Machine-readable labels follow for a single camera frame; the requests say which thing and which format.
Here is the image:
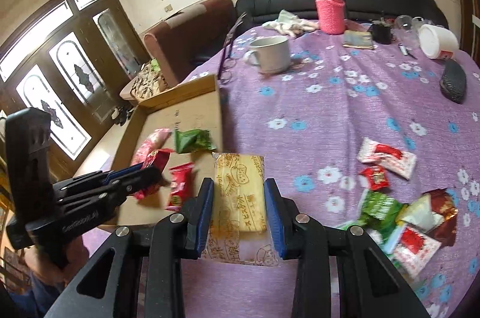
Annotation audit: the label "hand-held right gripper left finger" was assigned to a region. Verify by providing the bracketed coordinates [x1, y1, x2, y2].
[43, 177, 215, 318]

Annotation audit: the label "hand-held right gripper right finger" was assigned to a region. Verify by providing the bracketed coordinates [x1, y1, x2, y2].
[263, 178, 432, 318]

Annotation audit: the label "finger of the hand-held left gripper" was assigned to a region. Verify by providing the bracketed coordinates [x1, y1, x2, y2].
[53, 165, 150, 193]
[56, 168, 166, 219]

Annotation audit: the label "yellow biscuit packet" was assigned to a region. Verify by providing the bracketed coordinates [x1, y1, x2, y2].
[203, 152, 281, 267]

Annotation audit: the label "cardboard box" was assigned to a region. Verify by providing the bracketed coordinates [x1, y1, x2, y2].
[72, 73, 226, 229]

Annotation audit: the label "small red snack packet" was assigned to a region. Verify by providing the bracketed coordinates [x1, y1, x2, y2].
[359, 165, 391, 192]

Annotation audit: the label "white and red snack packet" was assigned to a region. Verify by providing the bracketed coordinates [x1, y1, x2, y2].
[389, 223, 442, 282]
[357, 137, 418, 178]

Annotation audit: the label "person's left hand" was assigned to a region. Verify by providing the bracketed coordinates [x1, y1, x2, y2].
[22, 236, 91, 285]

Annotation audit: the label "pink snack packet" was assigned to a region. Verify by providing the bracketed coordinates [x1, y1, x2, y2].
[130, 128, 173, 168]

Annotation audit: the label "dark shoes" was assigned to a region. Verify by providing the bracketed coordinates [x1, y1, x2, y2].
[112, 106, 133, 126]

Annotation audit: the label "patterned cushion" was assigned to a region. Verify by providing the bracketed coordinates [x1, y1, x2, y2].
[128, 58, 170, 103]

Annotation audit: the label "wooden door with glass panes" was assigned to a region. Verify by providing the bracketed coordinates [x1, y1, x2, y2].
[0, 0, 151, 178]

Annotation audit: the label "purple floral tablecloth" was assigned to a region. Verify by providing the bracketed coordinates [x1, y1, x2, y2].
[80, 18, 480, 318]

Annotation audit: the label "brown armchair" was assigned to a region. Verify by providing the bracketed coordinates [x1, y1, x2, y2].
[143, 0, 238, 89]

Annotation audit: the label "white mug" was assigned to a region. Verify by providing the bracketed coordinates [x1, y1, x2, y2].
[243, 36, 292, 75]

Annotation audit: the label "brown snack packet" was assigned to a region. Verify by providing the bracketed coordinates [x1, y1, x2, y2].
[423, 188, 459, 248]

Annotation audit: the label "crumpled white pink cloth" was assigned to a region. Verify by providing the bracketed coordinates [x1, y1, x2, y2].
[262, 9, 320, 40]

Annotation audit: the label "small fabric pouch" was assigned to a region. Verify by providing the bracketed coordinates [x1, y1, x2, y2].
[342, 29, 376, 50]

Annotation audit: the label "small lighter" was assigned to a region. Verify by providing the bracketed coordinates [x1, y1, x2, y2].
[398, 44, 418, 60]

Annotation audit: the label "pink bottle with knitted sleeve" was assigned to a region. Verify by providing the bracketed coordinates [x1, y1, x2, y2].
[314, 0, 347, 36]

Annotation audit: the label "small black cup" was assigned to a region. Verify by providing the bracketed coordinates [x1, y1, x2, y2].
[368, 17, 395, 45]

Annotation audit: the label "black glasses case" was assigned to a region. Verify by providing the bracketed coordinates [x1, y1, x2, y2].
[439, 58, 468, 104]

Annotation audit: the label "clear glass cup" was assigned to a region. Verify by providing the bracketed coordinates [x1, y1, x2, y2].
[393, 14, 421, 49]

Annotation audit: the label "black sofa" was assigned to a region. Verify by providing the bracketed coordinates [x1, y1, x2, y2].
[235, 0, 449, 30]

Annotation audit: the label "white plastic jar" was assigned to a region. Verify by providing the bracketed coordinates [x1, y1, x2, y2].
[417, 24, 461, 60]

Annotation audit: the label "wooden cabinet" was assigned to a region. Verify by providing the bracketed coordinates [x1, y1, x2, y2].
[455, 0, 480, 61]

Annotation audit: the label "purple frame eyeglasses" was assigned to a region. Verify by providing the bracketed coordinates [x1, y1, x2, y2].
[217, 12, 249, 85]

